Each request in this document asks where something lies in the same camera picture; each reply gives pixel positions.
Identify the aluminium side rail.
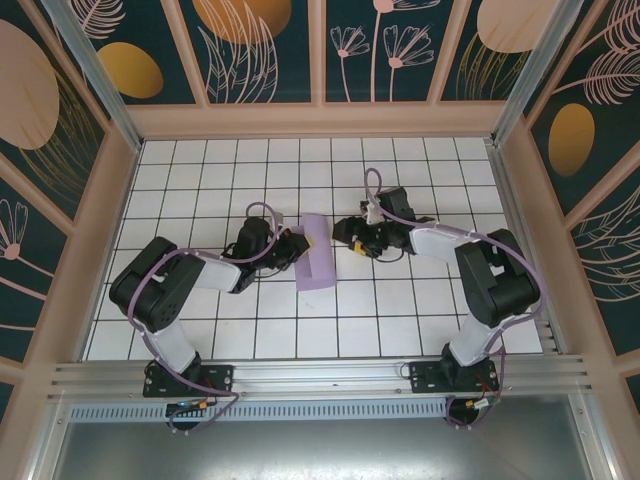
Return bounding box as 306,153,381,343
487,139,569,357

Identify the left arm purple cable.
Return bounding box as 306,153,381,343
127,201,282,436

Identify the aluminium corner post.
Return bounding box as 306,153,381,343
39,0,146,151
489,0,584,146

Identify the aluminium frame bar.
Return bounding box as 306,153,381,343
569,394,617,480
27,399,69,480

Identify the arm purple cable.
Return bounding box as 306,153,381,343
127,201,282,436
363,168,547,431

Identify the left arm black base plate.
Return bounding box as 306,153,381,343
143,360,236,400

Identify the lavender cloth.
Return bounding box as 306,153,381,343
292,212,339,292

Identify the grey slotted cable duct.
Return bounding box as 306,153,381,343
67,398,451,423

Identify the small controller circuit board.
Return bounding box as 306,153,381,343
163,397,214,436

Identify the long aluminium mounting rail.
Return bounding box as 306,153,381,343
47,353,596,404

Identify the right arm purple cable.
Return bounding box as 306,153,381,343
363,168,547,431

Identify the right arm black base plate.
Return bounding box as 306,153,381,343
408,358,501,397

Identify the grey sheet metal panel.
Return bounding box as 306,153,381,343
29,418,619,480

